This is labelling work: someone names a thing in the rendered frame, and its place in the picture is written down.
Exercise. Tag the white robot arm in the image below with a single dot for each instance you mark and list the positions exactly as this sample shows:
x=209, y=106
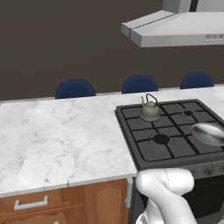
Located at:
x=166, y=189

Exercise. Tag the black stove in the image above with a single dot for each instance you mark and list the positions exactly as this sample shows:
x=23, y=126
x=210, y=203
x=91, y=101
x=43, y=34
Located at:
x=172, y=137

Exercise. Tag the silver pan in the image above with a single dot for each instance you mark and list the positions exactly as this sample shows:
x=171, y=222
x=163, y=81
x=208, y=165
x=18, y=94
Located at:
x=209, y=133

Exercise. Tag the black stove knob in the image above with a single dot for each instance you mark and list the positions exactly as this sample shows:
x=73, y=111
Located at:
x=222, y=168
x=208, y=171

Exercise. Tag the grey kettle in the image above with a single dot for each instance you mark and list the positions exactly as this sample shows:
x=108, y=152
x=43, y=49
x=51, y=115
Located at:
x=150, y=111

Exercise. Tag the blue chair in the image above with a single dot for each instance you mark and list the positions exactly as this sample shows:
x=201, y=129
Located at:
x=75, y=88
x=139, y=84
x=197, y=80

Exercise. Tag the grey range hood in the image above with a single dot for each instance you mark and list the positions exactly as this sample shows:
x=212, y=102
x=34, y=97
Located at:
x=178, y=26

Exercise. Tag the wooden drawer front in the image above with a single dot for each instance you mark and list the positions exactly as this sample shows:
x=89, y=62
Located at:
x=40, y=201

